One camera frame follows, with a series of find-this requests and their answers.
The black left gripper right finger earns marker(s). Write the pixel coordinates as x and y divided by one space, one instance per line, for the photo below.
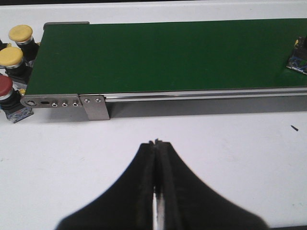
185 202

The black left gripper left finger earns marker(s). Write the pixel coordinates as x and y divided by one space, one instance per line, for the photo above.
126 205

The green conveyor belt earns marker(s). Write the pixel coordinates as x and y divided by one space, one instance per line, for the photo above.
163 56

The yellow mushroom push button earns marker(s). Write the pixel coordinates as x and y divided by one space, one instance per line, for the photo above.
22 35

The steel conveyor support bracket left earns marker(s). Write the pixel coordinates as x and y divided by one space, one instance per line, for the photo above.
95 107

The aluminium conveyor frame rail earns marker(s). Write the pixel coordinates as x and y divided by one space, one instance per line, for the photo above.
168 95

